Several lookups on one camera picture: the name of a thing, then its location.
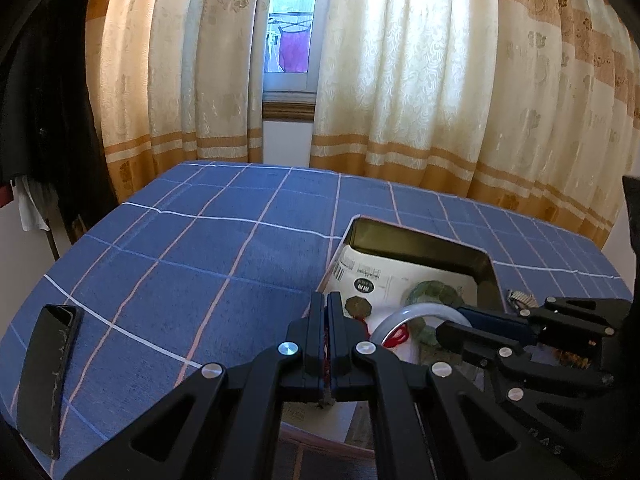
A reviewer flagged silver metal wristwatch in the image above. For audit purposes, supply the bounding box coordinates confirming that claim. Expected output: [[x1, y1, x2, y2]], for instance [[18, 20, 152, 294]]
[[506, 289, 539, 311]]

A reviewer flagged red string pendant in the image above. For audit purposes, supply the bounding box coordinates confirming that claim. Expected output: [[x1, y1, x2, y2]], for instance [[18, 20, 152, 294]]
[[319, 316, 412, 391]]

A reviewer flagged pink metal jewelry tin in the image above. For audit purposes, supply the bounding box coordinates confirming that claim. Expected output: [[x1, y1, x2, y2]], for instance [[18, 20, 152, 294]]
[[281, 216, 506, 458]]

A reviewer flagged green jade carving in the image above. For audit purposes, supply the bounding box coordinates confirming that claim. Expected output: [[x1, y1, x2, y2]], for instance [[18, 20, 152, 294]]
[[405, 281, 464, 348]]

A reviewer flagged white jade bangle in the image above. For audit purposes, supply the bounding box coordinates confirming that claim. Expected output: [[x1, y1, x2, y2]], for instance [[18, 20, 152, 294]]
[[370, 302, 472, 344]]

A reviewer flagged brown octagonal pendant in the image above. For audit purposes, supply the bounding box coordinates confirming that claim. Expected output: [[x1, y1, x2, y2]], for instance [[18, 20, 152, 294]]
[[345, 296, 372, 320]]

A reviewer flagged blue checked bed sheet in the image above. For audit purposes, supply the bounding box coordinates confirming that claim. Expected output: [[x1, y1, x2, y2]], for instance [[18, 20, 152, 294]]
[[1, 162, 630, 479]]

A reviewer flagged right cream orange curtain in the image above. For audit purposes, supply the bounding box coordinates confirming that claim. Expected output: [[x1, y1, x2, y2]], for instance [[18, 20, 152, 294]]
[[310, 0, 639, 245]]

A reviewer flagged cream orange curtain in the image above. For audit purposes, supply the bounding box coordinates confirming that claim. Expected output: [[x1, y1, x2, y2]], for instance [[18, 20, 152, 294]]
[[310, 0, 639, 245], [86, 0, 270, 200]]

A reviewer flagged white hanging garment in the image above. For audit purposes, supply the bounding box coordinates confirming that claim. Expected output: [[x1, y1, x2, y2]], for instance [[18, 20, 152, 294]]
[[13, 176, 52, 232]]

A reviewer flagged red padded jacket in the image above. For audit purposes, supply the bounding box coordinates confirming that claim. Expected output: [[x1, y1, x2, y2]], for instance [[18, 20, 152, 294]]
[[0, 185, 14, 208]]

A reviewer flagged black hanging coat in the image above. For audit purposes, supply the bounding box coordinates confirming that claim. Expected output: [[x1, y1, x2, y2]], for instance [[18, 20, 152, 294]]
[[1, 0, 117, 243]]

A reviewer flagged left cream orange curtain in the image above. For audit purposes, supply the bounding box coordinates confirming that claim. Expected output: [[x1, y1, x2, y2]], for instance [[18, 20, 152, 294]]
[[86, 0, 270, 200]]

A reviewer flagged window with frame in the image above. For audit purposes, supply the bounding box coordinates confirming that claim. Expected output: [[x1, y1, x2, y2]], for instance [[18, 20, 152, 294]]
[[254, 0, 334, 123]]

